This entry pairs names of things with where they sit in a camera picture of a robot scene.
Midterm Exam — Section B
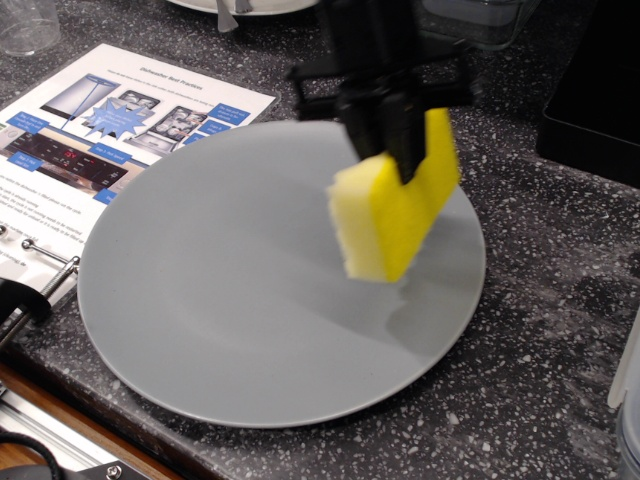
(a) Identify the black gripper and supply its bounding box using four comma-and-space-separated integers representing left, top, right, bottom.
287, 1, 480, 185

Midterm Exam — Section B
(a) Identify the yellow sponge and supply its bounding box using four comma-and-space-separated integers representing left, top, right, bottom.
327, 108, 460, 283

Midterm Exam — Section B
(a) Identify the white plate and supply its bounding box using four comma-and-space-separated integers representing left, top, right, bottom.
170, 0, 317, 16

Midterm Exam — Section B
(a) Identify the grey round plate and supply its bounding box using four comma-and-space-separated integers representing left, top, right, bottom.
78, 121, 485, 428

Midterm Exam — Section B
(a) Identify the clear glass container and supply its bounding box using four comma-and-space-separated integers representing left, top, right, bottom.
420, 0, 540, 50

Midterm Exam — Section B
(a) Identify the white plastic utensil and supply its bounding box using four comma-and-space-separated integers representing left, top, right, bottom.
216, 0, 238, 33

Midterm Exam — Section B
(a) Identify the black tray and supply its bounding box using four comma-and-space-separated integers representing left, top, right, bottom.
536, 1, 639, 188

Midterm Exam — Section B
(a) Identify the laminated dishwasher instruction sheet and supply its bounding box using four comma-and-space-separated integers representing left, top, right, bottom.
1, 44, 277, 290

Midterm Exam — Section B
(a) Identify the clear plastic container with lid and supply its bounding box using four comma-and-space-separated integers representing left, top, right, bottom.
608, 315, 639, 479

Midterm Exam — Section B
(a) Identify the clear plastic cup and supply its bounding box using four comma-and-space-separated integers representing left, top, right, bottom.
1, 0, 61, 56

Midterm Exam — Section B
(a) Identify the black bracket with screw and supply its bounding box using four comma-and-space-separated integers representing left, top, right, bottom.
78, 461, 149, 480

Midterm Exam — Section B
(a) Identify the aluminium rail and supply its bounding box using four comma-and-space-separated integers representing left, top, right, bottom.
1, 387, 118, 471

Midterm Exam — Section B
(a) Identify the black cable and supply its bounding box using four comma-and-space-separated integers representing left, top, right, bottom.
0, 430, 64, 480

